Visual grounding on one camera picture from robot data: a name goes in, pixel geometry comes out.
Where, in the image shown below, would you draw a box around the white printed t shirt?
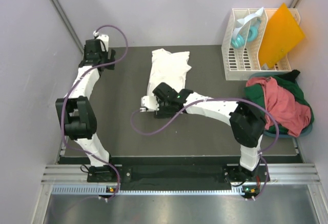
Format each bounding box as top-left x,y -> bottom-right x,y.
147,48 -> 192,96

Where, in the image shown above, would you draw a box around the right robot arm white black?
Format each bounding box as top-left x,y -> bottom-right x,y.
153,83 -> 265,182

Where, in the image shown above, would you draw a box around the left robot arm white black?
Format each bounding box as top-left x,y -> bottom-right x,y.
55,34 -> 117,182

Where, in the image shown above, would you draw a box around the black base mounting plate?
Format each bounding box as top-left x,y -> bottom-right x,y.
87,156 -> 270,184

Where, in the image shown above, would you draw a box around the white plastic file organizer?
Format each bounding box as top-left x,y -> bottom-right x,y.
221,8 -> 292,80

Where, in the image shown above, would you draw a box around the green t shirt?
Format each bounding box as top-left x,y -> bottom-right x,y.
243,69 -> 315,134

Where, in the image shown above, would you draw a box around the teal white headphones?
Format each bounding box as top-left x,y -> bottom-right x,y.
231,7 -> 264,49

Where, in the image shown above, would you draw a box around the pink t shirt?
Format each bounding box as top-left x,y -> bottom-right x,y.
245,77 -> 312,138

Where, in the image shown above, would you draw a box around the orange plastic folder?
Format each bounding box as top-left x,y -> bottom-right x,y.
258,3 -> 305,69

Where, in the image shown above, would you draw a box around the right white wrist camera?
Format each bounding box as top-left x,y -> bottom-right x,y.
139,96 -> 159,112

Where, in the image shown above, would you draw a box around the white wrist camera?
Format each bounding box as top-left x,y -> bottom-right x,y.
139,96 -> 159,112
93,31 -> 109,52

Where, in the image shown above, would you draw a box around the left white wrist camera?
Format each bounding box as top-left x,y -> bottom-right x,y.
93,31 -> 109,52

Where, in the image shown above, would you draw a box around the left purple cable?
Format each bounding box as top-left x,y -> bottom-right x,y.
60,25 -> 129,203

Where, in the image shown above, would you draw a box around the purple cable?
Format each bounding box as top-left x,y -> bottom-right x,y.
60,25 -> 129,203
130,98 -> 280,201

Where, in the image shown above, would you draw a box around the aluminium corner post left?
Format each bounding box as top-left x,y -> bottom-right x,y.
50,0 -> 84,54

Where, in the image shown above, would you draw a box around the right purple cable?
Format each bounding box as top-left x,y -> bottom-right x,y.
130,98 -> 280,201

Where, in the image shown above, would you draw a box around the aluminium frame rail front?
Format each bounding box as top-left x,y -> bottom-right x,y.
41,164 -> 320,185

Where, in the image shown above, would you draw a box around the grey slotted cable duct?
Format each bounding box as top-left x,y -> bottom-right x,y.
51,185 -> 256,196

